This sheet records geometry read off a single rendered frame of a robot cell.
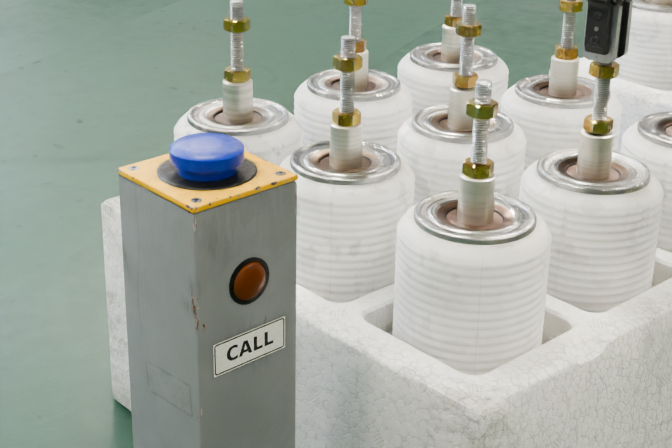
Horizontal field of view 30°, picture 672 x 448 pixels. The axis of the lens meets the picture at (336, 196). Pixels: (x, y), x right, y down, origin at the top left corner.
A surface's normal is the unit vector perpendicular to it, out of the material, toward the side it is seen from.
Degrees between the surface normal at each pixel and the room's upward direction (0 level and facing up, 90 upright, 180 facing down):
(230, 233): 90
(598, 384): 90
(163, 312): 90
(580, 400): 90
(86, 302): 0
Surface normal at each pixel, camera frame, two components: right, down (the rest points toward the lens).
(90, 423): 0.02, -0.92
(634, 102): -0.72, 0.26
